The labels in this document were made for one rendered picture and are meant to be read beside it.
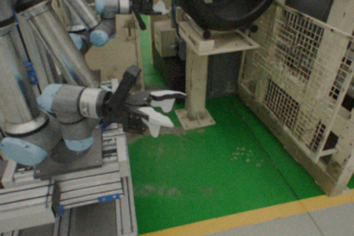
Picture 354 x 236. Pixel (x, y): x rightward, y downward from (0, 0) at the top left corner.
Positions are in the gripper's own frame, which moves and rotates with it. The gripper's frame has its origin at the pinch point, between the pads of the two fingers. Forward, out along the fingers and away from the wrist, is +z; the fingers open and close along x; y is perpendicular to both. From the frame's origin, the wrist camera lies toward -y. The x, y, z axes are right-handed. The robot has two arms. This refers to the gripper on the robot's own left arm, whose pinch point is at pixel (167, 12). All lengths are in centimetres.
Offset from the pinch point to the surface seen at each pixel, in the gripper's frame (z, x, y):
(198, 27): 17.8, -1.7, -7.3
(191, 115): 36, 27, -88
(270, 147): 83, -16, -91
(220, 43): 33.5, -1.4, -16.3
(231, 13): 43.2, 11.1, -2.7
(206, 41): 19.9, -9.8, -12.0
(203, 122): 46, 23, -94
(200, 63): 36, 27, -43
